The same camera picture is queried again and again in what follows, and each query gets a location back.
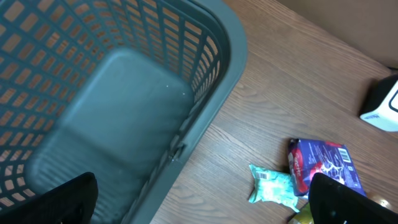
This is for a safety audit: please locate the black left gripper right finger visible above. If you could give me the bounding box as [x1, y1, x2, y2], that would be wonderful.
[308, 173, 397, 224]

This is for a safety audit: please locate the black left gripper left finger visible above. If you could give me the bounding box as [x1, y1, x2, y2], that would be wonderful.
[1, 172, 98, 224]

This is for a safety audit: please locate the yellow green snack packet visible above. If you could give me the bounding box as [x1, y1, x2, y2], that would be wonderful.
[287, 203, 315, 224]

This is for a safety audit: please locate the purple sanitary pad pack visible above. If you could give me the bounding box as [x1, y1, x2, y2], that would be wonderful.
[287, 139, 366, 198]

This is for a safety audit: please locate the mint green wipes packet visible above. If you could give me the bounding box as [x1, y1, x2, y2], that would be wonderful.
[248, 164, 299, 213]

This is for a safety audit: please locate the white barcode scanner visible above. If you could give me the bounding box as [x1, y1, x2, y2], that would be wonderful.
[359, 75, 397, 132]

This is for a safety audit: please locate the grey plastic mesh basket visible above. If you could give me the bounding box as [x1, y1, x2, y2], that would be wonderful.
[1, 0, 248, 223]

